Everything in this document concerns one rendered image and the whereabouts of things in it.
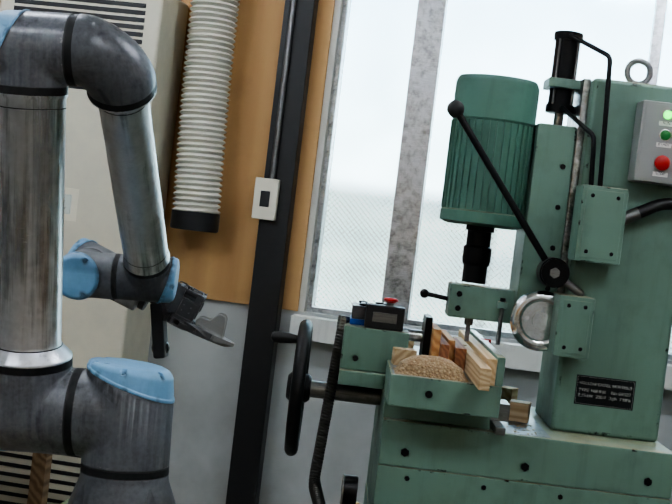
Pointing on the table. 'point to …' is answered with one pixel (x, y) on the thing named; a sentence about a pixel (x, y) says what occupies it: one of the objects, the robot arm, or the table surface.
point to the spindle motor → (513, 134)
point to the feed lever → (554, 276)
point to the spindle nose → (476, 254)
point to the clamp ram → (422, 334)
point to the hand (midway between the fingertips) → (227, 345)
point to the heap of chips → (424, 364)
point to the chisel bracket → (477, 302)
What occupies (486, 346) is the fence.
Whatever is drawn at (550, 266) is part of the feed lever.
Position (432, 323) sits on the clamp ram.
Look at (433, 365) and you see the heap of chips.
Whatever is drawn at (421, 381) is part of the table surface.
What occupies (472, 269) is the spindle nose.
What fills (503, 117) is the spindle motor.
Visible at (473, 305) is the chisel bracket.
